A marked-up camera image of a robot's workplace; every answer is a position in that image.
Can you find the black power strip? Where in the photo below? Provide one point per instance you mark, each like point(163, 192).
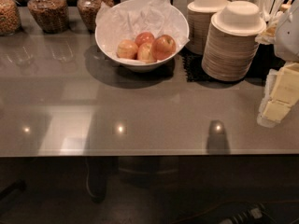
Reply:
point(254, 215)

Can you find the right glass cereal jar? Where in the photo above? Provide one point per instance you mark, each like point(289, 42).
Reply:
point(88, 10)

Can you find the middle front yellow apple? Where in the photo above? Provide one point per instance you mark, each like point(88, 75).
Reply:
point(144, 53)

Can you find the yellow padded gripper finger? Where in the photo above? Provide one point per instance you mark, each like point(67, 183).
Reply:
point(281, 93)

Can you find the left yellow red apple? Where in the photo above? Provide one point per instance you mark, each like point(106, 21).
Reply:
point(127, 49)

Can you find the white plastic cutlery bunch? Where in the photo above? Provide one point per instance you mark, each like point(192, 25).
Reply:
point(270, 11)

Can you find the back red apple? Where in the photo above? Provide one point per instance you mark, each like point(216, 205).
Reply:
point(143, 38)

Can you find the left glass cereal jar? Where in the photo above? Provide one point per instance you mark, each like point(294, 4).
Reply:
point(10, 20)

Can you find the glass cereal jar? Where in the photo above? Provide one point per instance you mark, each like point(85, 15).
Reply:
point(88, 10)
point(50, 15)
point(10, 20)

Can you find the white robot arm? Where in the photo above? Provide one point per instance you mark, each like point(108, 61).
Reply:
point(286, 43)

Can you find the front stack paper bowls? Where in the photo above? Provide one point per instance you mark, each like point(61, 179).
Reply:
point(230, 45)

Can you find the back stack paper bowls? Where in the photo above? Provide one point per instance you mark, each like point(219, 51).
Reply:
point(199, 13)

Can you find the middle glass cereal jar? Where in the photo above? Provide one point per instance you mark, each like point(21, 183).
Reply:
point(50, 15)

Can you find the black woven mat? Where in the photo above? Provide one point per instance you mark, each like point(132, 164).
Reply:
point(264, 60)

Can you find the stack paper bowls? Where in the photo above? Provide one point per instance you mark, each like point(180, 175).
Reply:
point(230, 45)
point(199, 13)

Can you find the white tissue paper liner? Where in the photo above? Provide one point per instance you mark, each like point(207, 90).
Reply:
point(146, 16)

